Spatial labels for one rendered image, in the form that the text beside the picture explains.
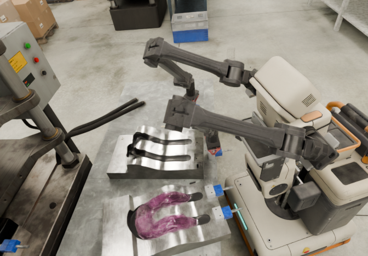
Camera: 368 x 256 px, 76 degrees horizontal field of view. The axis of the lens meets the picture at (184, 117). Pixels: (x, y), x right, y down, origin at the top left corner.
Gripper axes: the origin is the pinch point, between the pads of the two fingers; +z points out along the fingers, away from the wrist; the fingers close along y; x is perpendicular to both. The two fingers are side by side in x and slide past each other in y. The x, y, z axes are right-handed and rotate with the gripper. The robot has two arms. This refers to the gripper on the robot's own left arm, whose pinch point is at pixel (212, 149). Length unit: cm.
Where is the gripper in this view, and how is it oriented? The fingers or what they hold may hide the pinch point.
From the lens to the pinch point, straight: 128.4
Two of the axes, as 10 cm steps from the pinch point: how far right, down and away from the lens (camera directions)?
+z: 0.9, 7.2, 6.8
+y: 0.9, 6.8, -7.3
